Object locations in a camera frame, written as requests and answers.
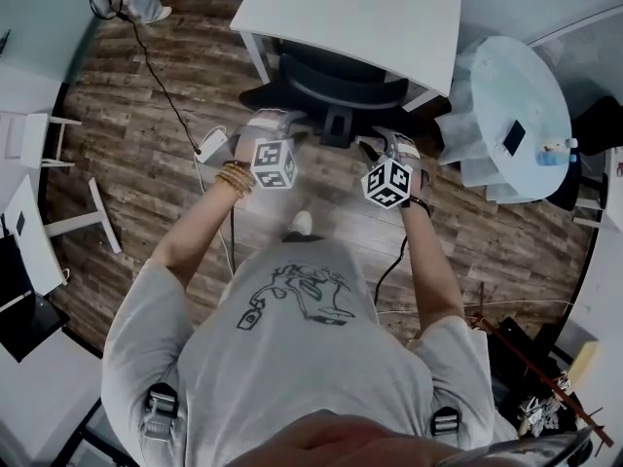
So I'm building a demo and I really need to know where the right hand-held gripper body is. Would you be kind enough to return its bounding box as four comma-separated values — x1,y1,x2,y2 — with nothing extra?
360,126,414,211

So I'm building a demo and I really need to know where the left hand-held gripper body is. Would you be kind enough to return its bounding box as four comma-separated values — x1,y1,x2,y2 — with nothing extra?
250,113,311,190

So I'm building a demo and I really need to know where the black office chair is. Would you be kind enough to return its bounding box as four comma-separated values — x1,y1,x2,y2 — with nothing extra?
238,39,454,165

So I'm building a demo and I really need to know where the person's right forearm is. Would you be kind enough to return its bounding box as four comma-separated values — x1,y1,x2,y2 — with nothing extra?
398,197,466,333

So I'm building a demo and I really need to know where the person's left forearm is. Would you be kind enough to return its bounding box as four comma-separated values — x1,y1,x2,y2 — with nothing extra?
150,162,255,292

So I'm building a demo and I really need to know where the black chair with black jacket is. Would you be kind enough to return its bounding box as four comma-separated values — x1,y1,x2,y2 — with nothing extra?
559,94,623,213

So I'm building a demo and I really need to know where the person's right hand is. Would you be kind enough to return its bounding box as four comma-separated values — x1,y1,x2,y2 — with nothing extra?
396,133,430,198

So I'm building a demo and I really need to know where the person's left hand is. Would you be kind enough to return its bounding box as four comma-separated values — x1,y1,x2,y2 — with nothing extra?
228,108,293,164

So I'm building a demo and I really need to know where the black wrist band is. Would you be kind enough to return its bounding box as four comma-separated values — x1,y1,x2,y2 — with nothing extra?
407,194,434,218

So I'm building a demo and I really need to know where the white power strip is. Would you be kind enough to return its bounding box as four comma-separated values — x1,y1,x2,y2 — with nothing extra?
198,126,231,162

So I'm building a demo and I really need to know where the person's white shoe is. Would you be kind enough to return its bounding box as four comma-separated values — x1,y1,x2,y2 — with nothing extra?
289,209,313,235

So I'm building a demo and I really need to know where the black smartphone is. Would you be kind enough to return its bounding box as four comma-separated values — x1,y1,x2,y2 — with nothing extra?
501,119,529,158

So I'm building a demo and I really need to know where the round table with white cloth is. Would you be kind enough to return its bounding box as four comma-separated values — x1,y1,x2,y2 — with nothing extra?
434,35,580,206

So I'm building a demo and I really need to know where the clear water bottle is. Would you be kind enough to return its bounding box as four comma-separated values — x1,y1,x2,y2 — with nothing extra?
534,136,580,167

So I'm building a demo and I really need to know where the white desk with straight legs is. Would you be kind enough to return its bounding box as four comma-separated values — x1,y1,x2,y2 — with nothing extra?
229,0,462,114

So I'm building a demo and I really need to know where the person's grey printed t-shirt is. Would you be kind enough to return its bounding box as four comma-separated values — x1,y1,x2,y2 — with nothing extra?
100,238,518,467

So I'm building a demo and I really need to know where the narrow white desk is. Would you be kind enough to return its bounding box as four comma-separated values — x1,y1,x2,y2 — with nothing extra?
572,146,623,234

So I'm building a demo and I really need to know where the brown wooden coat rack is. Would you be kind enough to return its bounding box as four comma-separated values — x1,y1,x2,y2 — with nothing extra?
465,279,615,450

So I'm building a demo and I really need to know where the person's face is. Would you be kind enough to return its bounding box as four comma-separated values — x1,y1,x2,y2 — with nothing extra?
252,409,452,467

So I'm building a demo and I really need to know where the cardboard box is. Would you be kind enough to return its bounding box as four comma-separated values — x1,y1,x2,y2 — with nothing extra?
566,340,601,384

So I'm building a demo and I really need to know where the black white patterned bag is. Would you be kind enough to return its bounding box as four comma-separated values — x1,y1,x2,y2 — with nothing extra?
517,372,571,438

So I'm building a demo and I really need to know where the grey headset rim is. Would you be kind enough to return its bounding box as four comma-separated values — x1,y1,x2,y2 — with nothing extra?
437,425,596,467

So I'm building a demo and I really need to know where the beaded bracelet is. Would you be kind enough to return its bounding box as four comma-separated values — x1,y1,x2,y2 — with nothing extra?
214,160,256,199

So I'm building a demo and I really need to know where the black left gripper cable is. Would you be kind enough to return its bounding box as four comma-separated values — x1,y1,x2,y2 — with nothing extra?
228,201,238,274

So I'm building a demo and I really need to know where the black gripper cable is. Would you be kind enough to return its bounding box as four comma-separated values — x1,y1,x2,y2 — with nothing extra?
373,234,410,306
228,201,238,274

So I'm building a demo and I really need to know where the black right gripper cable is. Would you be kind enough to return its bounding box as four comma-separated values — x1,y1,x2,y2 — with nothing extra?
373,234,410,306

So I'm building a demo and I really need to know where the long black floor cable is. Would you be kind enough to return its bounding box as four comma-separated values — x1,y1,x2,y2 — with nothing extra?
115,11,202,155

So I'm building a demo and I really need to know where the thin white string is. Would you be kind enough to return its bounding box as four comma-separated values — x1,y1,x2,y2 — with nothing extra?
377,299,573,317

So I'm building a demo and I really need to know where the black strap buckle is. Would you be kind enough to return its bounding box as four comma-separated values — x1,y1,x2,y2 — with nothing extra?
429,406,461,440
143,382,179,440

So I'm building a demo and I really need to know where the white desk frame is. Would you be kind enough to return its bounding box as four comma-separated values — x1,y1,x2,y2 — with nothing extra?
0,175,124,297

